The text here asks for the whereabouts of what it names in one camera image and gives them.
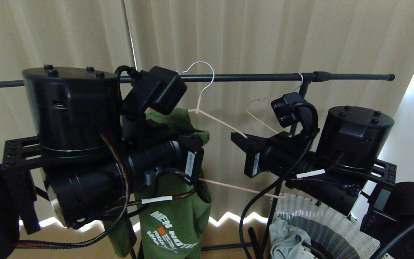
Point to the white laundry basket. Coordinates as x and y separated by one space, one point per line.
336 223

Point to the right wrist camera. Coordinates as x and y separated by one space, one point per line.
289 108

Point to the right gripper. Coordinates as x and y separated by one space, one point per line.
282 158

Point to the black clothes rack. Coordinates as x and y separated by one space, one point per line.
246 77

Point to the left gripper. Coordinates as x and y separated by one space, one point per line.
95 187

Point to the green long-sleeved shirt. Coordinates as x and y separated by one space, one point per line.
178 216

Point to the pink clothes hanger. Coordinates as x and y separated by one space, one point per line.
264 125
197 109

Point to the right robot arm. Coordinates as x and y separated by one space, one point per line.
354 136

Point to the pale grey garment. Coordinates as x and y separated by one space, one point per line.
286 233

